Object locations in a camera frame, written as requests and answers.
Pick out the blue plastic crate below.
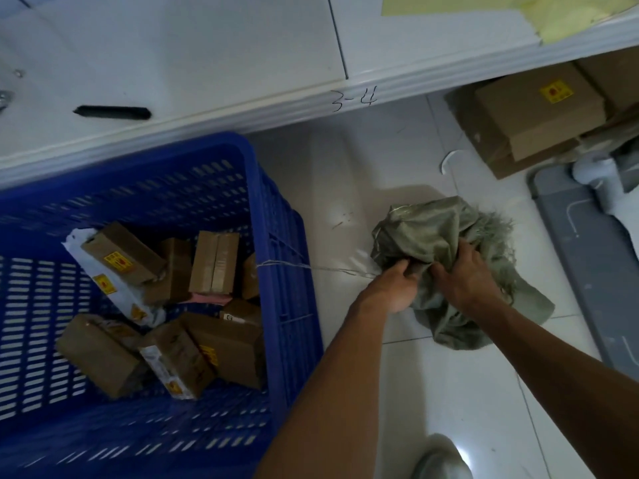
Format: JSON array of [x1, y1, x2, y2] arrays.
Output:
[[0, 132, 324, 479]]

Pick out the person's grey shoe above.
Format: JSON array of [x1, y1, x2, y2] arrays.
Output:
[[412, 434, 473, 479]]

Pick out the black marker pen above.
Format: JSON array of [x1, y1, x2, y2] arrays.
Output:
[[73, 105, 152, 121]]

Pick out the loose sack string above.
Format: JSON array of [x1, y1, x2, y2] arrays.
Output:
[[256, 259, 376, 280]]

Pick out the white scrap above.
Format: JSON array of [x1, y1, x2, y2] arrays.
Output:
[[439, 149, 465, 176]]

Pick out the yellow paper sheet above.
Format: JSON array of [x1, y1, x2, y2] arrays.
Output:
[[382, 0, 639, 45]]

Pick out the person's right forearm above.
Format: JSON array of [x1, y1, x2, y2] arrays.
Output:
[[462, 289, 639, 479]]

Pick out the white shelf unit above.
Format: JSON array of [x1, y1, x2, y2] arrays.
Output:
[[0, 0, 639, 191]]

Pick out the person's right hand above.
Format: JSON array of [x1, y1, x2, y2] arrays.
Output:
[[431, 238, 503, 315]]

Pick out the plain brown cardboard box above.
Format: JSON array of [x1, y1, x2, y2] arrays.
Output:
[[574, 45, 639, 126]]

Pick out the grey platform base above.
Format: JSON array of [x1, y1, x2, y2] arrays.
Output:
[[529, 149, 639, 382]]

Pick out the white plastic pipe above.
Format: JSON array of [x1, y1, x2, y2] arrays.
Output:
[[571, 153, 639, 216]]

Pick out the grey-green woven sack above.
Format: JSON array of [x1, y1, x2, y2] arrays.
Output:
[[370, 195, 556, 351]]

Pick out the cardboard box with yellow label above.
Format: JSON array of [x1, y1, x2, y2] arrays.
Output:
[[474, 62, 608, 163]]

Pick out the person's left forearm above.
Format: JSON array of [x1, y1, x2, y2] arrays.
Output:
[[255, 299, 400, 479]]

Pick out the person's left hand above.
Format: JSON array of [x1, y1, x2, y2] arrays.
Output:
[[357, 259, 421, 315]]

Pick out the pink flat packet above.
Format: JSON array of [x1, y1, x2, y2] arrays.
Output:
[[187, 292, 233, 306]]

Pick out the pile of cardboard parcels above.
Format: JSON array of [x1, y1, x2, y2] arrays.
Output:
[[55, 222, 266, 400]]

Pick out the flat brown cardboard box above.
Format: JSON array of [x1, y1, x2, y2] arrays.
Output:
[[446, 80, 583, 180]]

